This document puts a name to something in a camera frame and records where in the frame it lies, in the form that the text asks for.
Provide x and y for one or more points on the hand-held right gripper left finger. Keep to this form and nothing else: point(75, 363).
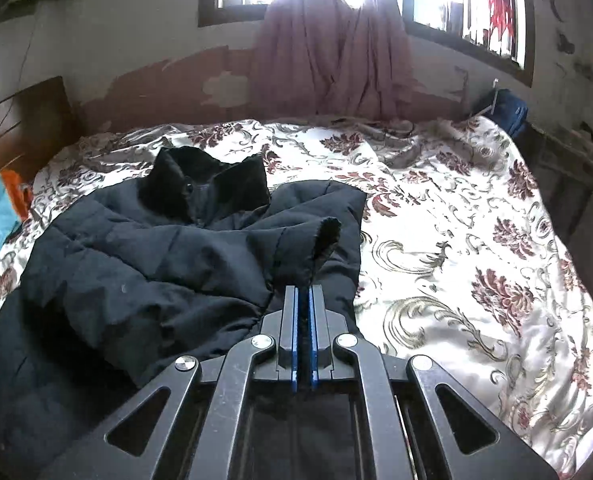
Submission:
point(296, 345)

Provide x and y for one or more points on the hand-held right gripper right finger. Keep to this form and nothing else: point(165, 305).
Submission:
point(314, 345)

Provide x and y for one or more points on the black padded jacket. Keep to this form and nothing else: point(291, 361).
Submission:
point(151, 270)

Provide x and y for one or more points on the floral bedspread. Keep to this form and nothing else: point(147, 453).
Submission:
point(451, 260)

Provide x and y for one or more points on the pink curtain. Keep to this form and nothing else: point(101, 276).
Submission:
point(296, 60)
point(381, 60)

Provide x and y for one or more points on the wooden side table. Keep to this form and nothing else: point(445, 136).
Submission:
point(561, 170)

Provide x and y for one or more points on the blue bag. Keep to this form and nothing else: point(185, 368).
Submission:
point(511, 110)

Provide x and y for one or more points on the white thin stick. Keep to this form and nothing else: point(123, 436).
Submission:
point(493, 95)

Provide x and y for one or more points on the wooden headboard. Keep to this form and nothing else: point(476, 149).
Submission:
point(21, 125)

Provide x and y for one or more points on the red hanging garment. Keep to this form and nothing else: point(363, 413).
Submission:
point(498, 5)

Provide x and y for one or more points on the dark wall sticker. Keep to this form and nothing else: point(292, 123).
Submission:
point(566, 44)
point(556, 10)

